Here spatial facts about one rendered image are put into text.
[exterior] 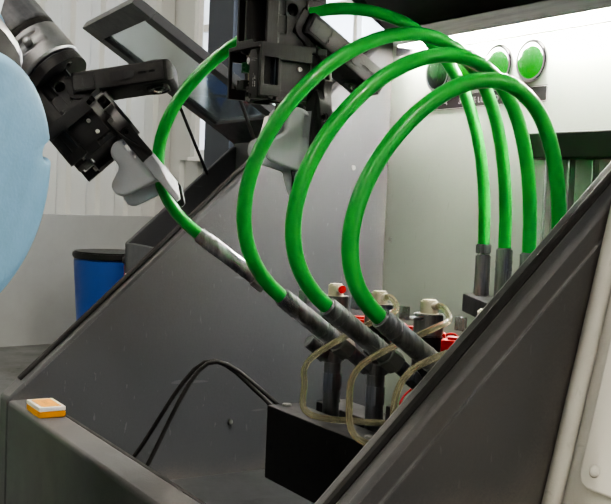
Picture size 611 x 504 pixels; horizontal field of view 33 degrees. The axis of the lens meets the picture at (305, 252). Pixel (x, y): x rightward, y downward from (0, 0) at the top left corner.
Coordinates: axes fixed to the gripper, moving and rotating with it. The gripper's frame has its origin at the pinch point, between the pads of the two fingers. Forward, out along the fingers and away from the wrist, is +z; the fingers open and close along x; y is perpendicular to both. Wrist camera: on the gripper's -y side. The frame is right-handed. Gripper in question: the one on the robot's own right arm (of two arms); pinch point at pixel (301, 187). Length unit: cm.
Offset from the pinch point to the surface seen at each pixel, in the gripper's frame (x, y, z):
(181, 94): -12.8, 8.1, -9.6
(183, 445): -31.0, -2.1, 34.1
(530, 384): 35.0, 0.2, 14.2
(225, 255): -10.6, 3.1, 7.8
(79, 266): -597, -178, 54
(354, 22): -483, -321, -117
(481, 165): 0.3, -23.6, -3.5
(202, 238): -11.5, 5.5, 6.0
